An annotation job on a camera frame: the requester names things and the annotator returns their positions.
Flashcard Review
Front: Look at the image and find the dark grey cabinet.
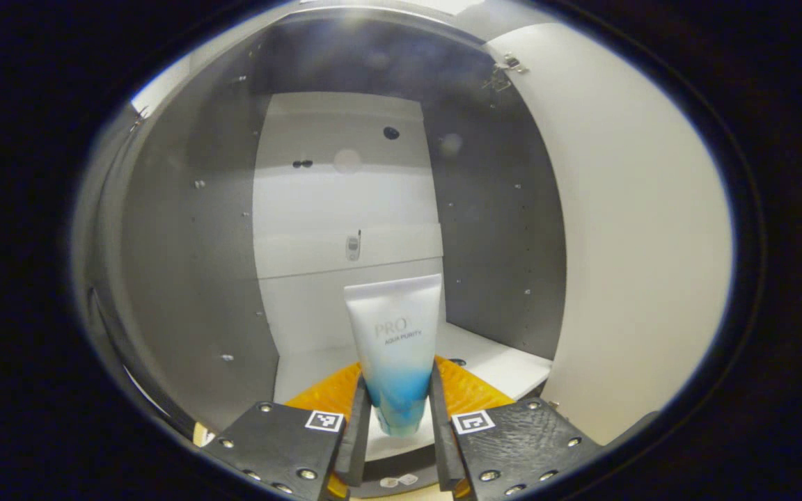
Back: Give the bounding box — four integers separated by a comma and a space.
74, 7, 569, 498

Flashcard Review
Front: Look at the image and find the white and blue bottle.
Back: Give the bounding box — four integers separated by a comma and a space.
343, 273, 443, 438

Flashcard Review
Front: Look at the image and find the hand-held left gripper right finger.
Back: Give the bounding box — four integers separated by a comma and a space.
429, 355, 607, 501

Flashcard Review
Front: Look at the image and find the white cabinet shelf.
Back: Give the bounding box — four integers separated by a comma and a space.
272, 321, 553, 463

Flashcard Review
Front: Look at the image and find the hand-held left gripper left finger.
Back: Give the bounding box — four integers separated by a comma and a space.
196, 360, 374, 501

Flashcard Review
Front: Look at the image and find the metal door hinge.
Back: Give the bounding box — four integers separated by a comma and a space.
481, 52, 530, 91

